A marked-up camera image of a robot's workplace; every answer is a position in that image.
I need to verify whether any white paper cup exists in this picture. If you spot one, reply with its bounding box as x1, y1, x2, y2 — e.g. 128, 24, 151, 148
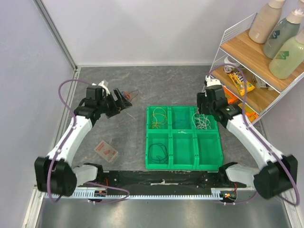
224, 56, 240, 74

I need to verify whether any grey-green pump bottle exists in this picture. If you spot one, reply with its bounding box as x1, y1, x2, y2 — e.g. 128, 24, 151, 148
263, 3, 304, 59

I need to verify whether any beige pump bottle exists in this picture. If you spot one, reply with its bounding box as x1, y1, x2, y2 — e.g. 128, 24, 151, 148
248, 0, 285, 44

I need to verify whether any white wire shelf rack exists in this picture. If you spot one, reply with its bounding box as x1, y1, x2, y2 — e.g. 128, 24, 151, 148
210, 14, 304, 133

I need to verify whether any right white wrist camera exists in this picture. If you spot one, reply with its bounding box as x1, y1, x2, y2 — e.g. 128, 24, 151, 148
204, 75, 221, 87

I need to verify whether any orange snack box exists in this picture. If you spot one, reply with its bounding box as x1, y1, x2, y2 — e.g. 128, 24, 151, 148
223, 87, 240, 105

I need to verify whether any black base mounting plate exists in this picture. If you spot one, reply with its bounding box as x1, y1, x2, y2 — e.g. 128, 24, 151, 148
78, 170, 238, 196

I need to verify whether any yellow cable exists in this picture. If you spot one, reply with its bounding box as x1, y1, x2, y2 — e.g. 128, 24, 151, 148
151, 107, 169, 129

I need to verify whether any yellow candy bag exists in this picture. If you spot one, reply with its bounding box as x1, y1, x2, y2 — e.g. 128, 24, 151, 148
228, 71, 255, 96

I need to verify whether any green six-compartment bin tray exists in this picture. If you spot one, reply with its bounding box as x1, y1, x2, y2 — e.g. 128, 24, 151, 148
145, 106, 224, 171

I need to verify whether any white cable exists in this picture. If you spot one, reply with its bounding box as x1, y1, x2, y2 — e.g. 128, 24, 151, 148
191, 113, 212, 131

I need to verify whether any white small pouch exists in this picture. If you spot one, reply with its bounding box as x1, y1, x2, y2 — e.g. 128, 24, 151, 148
252, 75, 274, 91

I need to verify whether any grey slotted cable duct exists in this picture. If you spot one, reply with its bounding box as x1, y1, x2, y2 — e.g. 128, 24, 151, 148
71, 187, 238, 200

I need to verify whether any dark navy cable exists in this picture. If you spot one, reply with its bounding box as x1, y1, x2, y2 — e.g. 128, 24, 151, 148
148, 143, 169, 165

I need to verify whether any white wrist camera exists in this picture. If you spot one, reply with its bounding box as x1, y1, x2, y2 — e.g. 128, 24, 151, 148
92, 80, 110, 96
204, 75, 221, 87

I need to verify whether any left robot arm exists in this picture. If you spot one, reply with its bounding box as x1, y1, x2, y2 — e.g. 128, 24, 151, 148
34, 85, 132, 197

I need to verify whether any orange yellow sponge pack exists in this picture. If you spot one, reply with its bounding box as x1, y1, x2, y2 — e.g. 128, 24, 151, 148
245, 104, 258, 123

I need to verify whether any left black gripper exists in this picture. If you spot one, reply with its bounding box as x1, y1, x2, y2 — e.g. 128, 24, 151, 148
98, 88, 132, 119

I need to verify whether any light green pump bottle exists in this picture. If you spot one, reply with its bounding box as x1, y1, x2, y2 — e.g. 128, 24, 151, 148
269, 29, 304, 79

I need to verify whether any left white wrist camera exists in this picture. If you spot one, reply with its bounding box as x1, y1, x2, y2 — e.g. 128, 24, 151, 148
92, 80, 110, 96

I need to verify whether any transparent red printed card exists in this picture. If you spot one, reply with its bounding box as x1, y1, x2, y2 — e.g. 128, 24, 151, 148
94, 141, 118, 162

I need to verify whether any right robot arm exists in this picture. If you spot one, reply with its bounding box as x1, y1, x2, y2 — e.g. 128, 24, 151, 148
197, 85, 300, 205

